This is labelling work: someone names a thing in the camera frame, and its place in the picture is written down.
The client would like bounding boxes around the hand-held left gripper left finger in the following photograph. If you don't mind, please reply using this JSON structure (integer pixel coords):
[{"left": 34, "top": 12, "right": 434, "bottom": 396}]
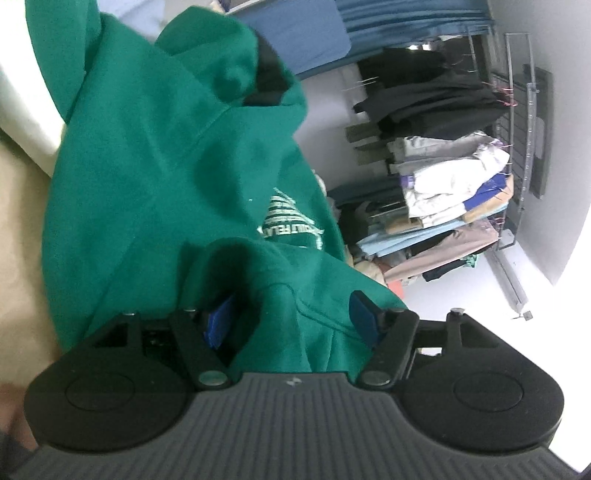
[{"left": 88, "top": 294, "right": 238, "bottom": 389}]

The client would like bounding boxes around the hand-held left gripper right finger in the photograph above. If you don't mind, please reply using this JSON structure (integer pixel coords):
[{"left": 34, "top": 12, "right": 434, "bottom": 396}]
[{"left": 349, "top": 290, "right": 498, "bottom": 389}]

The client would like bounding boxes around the green hoodie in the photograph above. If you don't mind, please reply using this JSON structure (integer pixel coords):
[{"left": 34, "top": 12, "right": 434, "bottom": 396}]
[{"left": 25, "top": 0, "right": 408, "bottom": 376}]

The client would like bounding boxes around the row of hanging clothes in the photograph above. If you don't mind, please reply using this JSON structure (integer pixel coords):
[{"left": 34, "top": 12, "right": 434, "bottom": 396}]
[{"left": 331, "top": 46, "right": 515, "bottom": 286}]

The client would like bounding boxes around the metal clothes rack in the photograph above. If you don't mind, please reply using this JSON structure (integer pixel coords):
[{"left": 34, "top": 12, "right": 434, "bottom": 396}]
[{"left": 465, "top": 25, "right": 540, "bottom": 321}]

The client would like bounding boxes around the blue folding floor chair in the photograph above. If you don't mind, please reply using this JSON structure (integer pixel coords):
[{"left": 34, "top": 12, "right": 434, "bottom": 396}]
[{"left": 231, "top": 0, "right": 351, "bottom": 75}]

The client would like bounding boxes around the blue curtain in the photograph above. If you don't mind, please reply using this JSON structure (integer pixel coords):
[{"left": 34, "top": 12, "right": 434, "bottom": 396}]
[{"left": 335, "top": 0, "right": 496, "bottom": 48}]

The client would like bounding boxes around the black wall panel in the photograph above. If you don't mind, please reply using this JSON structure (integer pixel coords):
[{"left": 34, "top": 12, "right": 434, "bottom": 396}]
[{"left": 522, "top": 65, "right": 555, "bottom": 200}]

